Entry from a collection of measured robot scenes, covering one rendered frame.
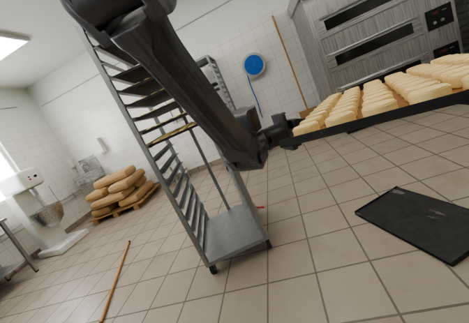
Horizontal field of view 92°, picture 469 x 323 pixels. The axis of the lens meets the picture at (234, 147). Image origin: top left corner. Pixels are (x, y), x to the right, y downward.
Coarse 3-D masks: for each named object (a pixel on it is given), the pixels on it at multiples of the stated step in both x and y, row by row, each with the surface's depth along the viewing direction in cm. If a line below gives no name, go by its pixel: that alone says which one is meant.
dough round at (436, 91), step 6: (438, 84) 33; (444, 84) 32; (450, 84) 31; (420, 90) 34; (426, 90) 33; (432, 90) 31; (438, 90) 31; (444, 90) 31; (450, 90) 31; (408, 96) 34; (414, 96) 33; (420, 96) 32; (426, 96) 32; (432, 96) 31; (438, 96) 31; (414, 102) 33; (420, 102) 33
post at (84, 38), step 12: (84, 36) 124; (96, 60) 126; (108, 84) 129; (120, 108) 132; (132, 132) 135; (144, 144) 138; (156, 168) 141; (168, 192) 144; (180, 216) 148; (192, 240) 152; (204, 264) 156
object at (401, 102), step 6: (390, 90) 58; (456, 90) 34; (462, 90) 33; (360, 96) 68; (396, 96) 47; (360, 102) 58; (402, 102) 40; (408, 102) 38; (360, 108) 49; (360, 114) 43; (324, 126) 45
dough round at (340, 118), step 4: (344, 112) 40; (348, 112) 39; (352, 112) 39; (332, 116) 41; (336, 116) 40; (340, 116) 39; (344, 116) 38; (348, 116) 38; (352, 116) 38; (328, 120) 39; (332, 120) 39; (336, 120) 38; (340, 120) 38; (344, 120) 38; (348, 120) 38; (352, 120) 38; (328, 124) 40; (332, 124) 39; (336, 124) 38
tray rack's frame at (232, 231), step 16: (160, 128) 196; (176, 160) 203; (240, 176) 211; (240, 208) 211; (208, 224) 208; (224, 224) 196; (240, 224) 186; (208, 240) 183; (224, 240) 174; (240, 240) 165; (256, 240) 158; (208, 256) 164; (224, 256) 157
